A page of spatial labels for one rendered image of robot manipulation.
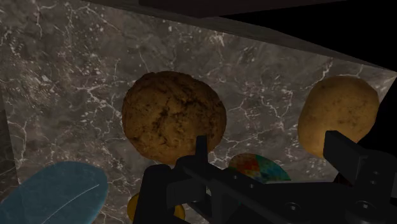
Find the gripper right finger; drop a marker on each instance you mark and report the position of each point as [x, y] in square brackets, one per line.
[356, 161]

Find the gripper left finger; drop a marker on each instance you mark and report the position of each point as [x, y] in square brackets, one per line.
[173, 186]

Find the yellow round object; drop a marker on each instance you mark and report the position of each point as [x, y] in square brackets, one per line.
[133, 208]

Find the tan potato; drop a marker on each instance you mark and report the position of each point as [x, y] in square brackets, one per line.
[335, 108]

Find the brown round cookie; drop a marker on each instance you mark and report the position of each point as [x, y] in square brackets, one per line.
[173, 114]

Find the multicoloured round ball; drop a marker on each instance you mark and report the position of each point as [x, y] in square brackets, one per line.
[257, 167]

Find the blue oval dish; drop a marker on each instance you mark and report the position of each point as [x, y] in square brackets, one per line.
[55, 195]

